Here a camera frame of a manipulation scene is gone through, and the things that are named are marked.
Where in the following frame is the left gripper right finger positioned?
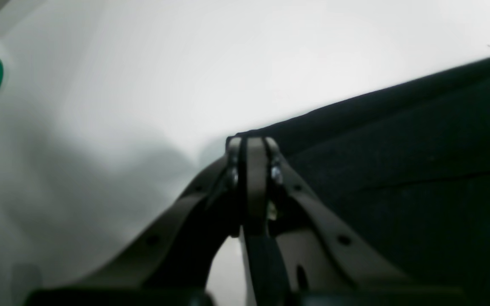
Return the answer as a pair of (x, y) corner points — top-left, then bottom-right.
(265, 138), (411, 290)

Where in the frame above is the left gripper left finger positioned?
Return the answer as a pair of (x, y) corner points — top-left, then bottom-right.
(71, 137), (245, 291)

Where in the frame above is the black T-shirt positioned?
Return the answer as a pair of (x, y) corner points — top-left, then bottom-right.
(238, 58), (490, 306)

